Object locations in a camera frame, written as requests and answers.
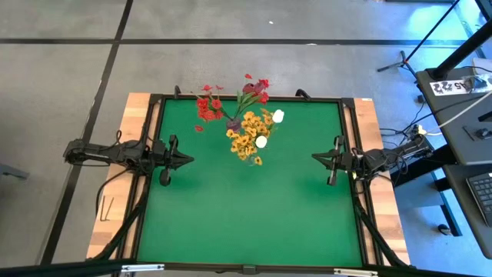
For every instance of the black frame clamp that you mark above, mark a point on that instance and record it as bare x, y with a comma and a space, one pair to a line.
301, 93
177, 92

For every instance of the thick black post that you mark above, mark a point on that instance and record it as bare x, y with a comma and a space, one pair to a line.
461, 50

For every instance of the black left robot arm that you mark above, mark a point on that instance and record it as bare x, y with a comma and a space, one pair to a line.
111, 152

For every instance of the green table mat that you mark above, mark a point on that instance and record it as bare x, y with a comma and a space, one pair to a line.
250, 215

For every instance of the purple ribbed vase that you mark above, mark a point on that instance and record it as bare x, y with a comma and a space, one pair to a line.
233, 125

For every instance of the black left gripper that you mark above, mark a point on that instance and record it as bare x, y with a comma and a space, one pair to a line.
167, 157

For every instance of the black diagonal support strut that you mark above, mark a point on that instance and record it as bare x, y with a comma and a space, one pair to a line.
378, 238
119, 231

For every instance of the gray floor object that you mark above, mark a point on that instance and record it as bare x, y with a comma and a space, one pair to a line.
13, 172

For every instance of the white artificial tulip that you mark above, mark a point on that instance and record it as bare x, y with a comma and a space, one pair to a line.
278, 115
261, 141

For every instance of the yellow artificial flower bunch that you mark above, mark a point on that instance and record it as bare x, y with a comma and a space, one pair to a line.
251, 122
243, 141

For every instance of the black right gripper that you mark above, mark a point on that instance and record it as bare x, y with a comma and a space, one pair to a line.
342, 161

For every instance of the black tripod stand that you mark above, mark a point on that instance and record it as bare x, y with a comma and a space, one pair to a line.
403, 61

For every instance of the black keyboard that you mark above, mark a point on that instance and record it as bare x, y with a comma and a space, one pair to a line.
482, 196

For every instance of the red artificial flower bunch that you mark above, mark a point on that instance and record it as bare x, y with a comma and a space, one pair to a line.
209, 105
264, 96

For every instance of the loose red flower head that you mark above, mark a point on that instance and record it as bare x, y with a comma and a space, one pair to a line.
198, 128

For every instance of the black hex key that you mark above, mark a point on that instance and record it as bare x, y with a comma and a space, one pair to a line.
109, 209
102, 209

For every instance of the dark gray desk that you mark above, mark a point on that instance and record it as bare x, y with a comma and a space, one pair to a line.
465, 231

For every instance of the white marker paper sheet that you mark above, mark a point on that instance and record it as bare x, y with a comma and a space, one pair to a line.
442, 87

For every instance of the black crossbar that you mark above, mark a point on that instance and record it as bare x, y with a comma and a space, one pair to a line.
57, 268

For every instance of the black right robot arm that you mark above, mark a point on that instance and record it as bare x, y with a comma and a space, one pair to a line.
384, 159

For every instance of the silver metal bracket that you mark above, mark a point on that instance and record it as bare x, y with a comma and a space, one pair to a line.
355, 272
142, 267

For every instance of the black caster wheel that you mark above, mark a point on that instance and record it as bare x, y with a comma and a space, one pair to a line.
444, 229

